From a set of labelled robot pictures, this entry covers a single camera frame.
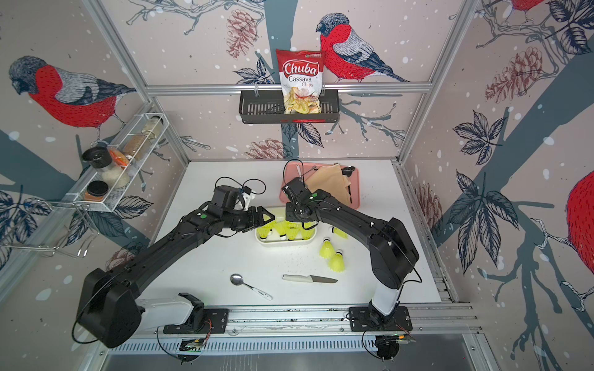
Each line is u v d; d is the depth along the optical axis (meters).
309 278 0.81
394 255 0.45
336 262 0.86
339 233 0.56
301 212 0.61
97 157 0.63
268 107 1.07
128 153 0.75
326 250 0.89
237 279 0.81
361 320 0.73
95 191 0.61
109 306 0.39
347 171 1.14
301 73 0.81
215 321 0.73
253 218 0.70
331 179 1.12
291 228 0.92
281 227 0.90
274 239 0.91
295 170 1.18
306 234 0.88
